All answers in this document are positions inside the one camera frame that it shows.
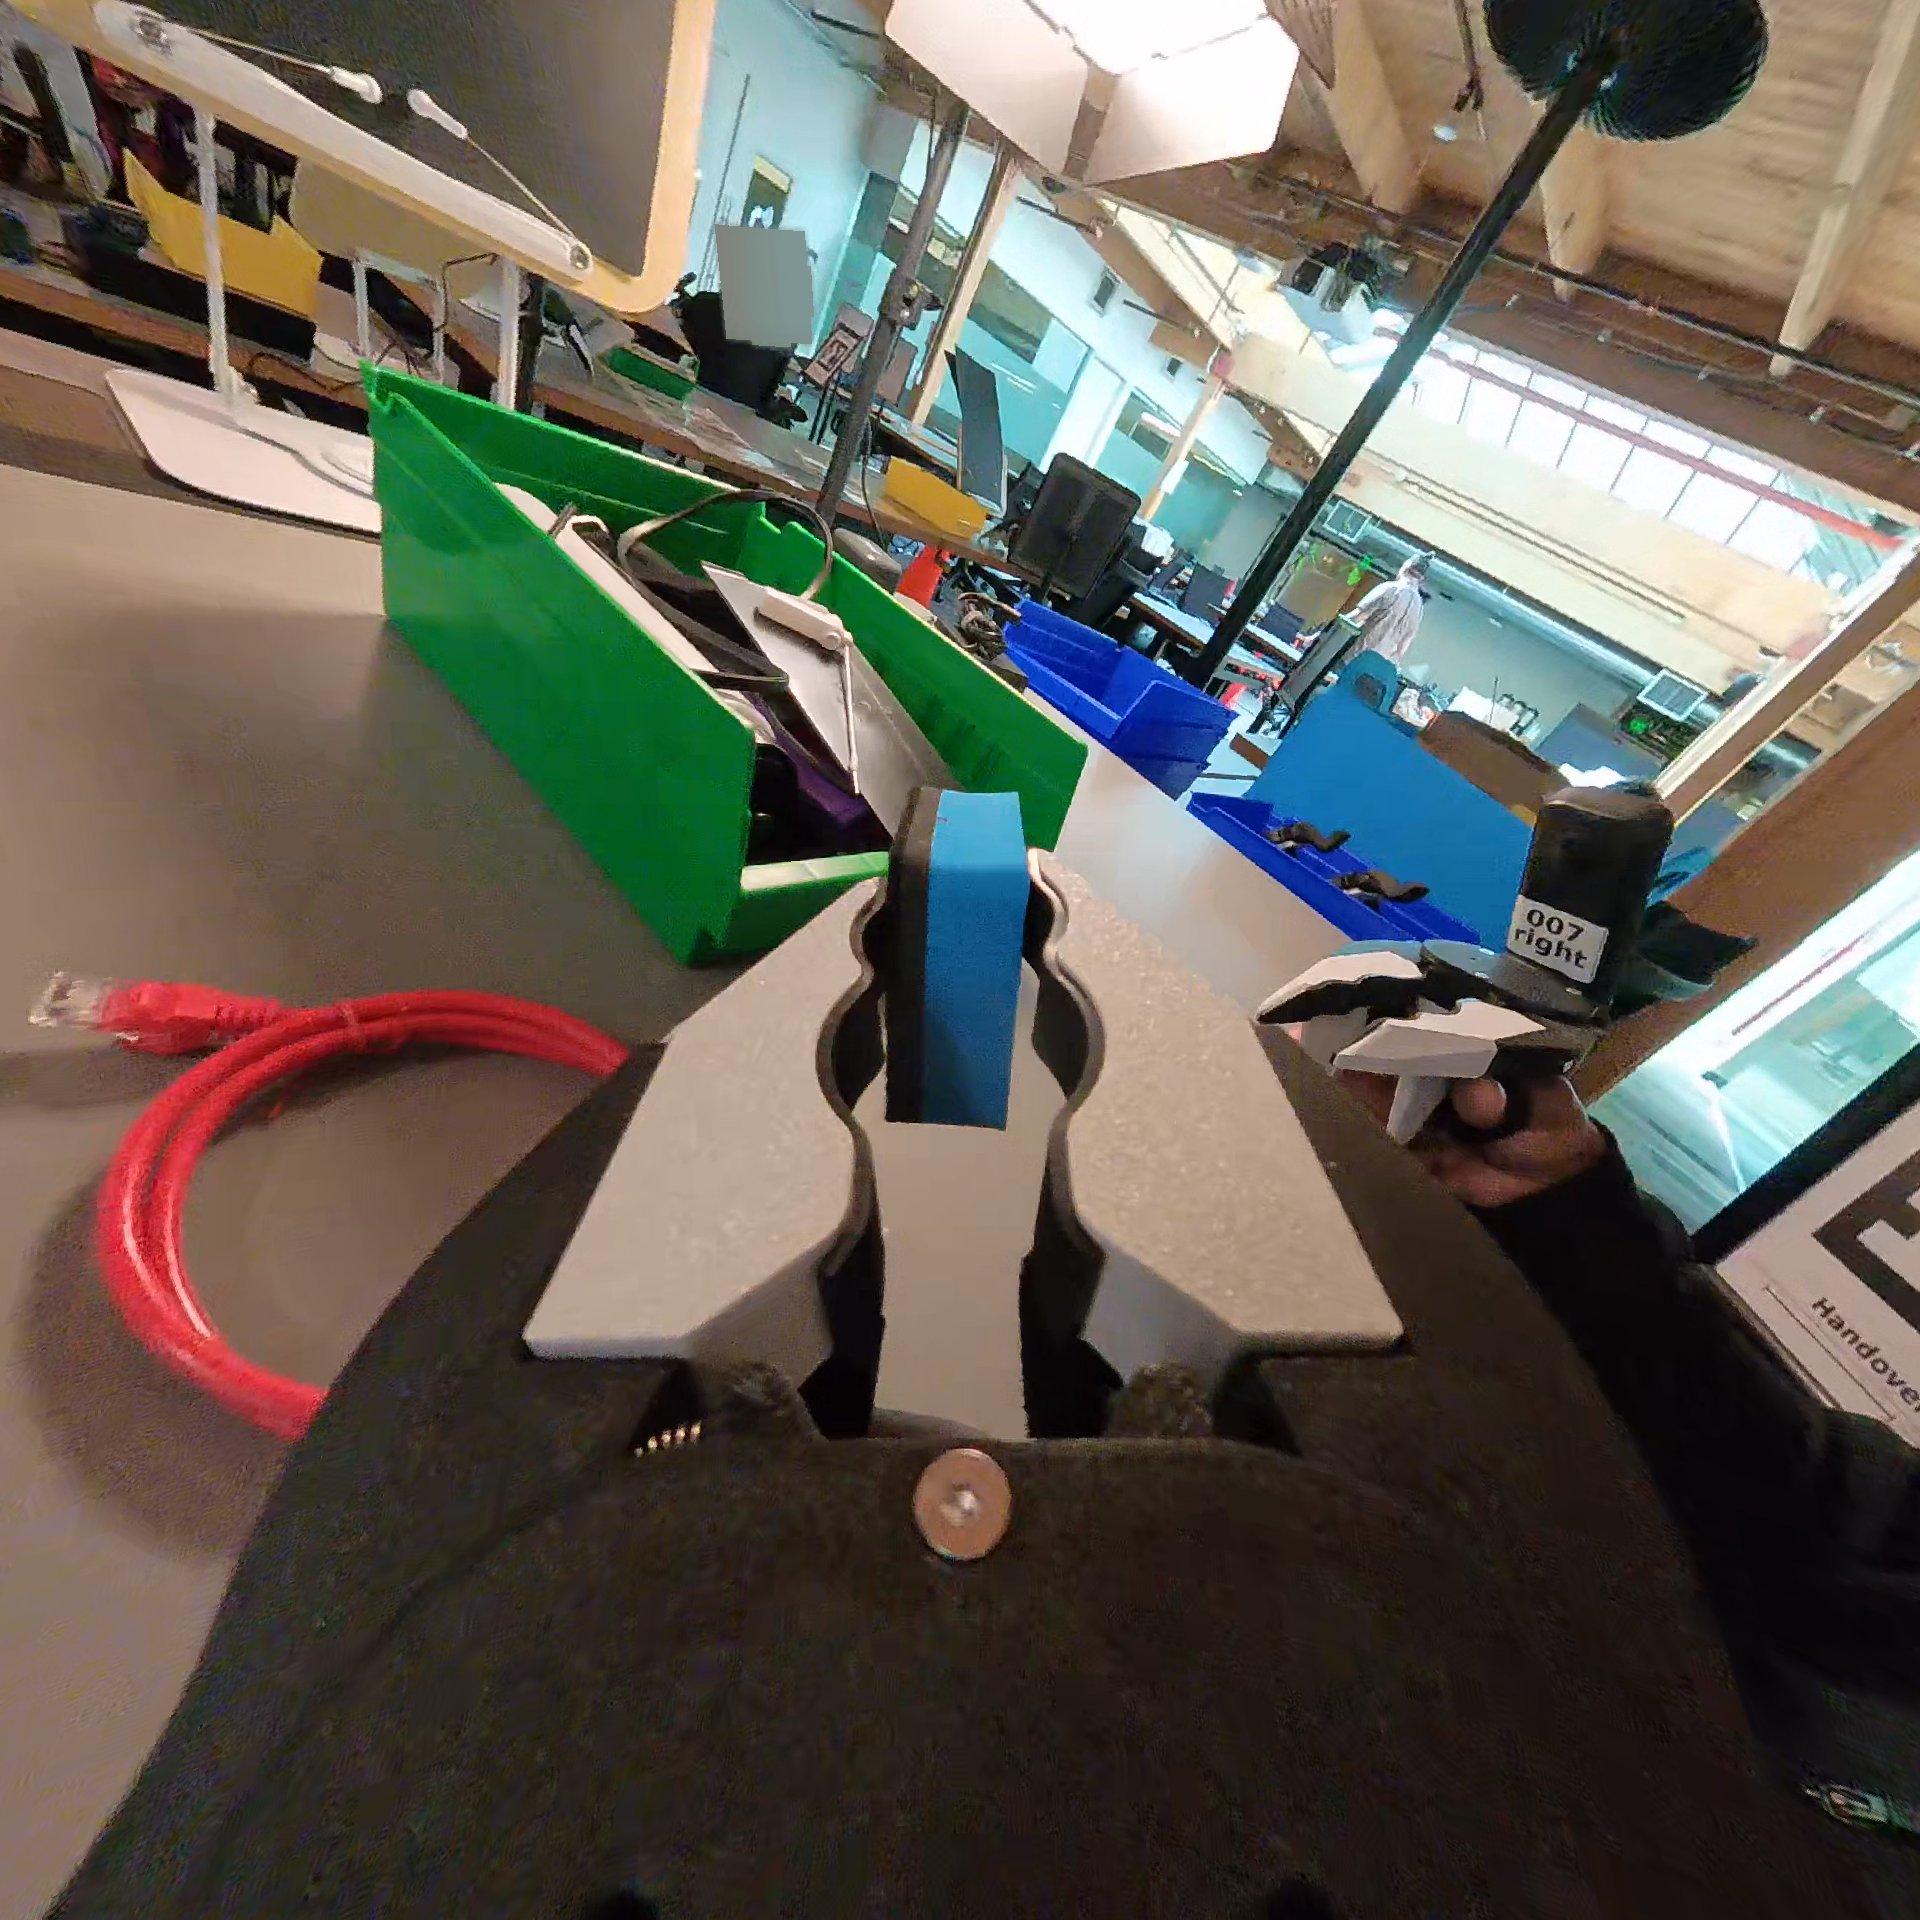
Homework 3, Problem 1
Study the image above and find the black-framed marker sign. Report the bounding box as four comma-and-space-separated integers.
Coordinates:
1692, 1033, 1920, 1453

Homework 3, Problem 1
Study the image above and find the purple plastic part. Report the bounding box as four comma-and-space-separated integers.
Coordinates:
778, 762, 892, 851

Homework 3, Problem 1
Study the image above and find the bright white light panel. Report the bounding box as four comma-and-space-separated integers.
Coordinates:
880, 0, 1302, 190

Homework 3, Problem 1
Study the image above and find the person's right forearm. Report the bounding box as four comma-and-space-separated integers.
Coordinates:
1473, 1133, 1920, 1705

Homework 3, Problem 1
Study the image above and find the white cylinder with black cap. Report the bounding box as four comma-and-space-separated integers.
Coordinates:
497, 480, 752, 706

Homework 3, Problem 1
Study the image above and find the blue panel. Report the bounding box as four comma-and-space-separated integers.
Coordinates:
1241, 686, 1580, 936

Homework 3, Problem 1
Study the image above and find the blue black sponge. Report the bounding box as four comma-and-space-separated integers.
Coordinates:
887, 788, 1032, 1131

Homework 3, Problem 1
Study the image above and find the black disc-top floor stand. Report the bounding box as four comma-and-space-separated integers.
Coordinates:
1197, 0, 1775, 690

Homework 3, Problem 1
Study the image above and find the green plastic bin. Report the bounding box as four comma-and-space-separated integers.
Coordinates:
365, 360, 1089, 968

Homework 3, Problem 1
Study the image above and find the thin grey cable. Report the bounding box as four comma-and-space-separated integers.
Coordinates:
615, 486, 836, 608

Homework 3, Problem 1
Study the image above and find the white cable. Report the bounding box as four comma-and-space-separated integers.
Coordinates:
127, 8, 589, 274

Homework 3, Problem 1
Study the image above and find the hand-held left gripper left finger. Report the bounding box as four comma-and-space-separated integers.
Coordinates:
523, 879, 887, 1372

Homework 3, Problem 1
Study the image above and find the white board stand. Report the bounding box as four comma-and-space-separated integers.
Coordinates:
101, 90, 545, 537

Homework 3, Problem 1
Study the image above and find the grey light pole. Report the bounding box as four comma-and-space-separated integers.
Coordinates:
813, 96, 972, 529

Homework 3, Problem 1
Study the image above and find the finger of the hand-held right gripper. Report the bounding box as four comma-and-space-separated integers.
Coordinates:
1254, 947, 1435, 1073
1330, 1001, 1551, 1149

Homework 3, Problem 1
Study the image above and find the black sheet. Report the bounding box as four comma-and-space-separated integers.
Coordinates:
701, 560, 962, 801

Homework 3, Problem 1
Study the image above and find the person's right hand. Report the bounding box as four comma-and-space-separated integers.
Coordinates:
1408, 1068, 1612, 1210

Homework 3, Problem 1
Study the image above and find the yellow storage bin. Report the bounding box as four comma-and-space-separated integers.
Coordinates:
119, 151, 327, 319
879, 454, 996, 546

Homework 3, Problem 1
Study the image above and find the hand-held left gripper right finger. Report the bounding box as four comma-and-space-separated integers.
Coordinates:
1027, 850, 1408, 1377

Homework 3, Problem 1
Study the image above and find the wooden post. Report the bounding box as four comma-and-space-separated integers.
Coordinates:
1573, 716, 1920, 1107

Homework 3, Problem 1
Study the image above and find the red network cable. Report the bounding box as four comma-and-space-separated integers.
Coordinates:
32, 972, 631, 1444

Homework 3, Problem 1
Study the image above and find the stack of blue bins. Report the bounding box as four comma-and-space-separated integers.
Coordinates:
1000, 597, 1482, 951

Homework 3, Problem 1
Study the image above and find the dark tilted panel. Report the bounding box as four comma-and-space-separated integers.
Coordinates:
944, 346, 1014, 513

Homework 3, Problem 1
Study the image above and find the cream-framed black board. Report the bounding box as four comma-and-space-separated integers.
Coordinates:
0, 0, 720, 315

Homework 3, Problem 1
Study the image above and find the black monitor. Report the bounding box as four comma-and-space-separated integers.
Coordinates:
1015, 450, 1147, 606

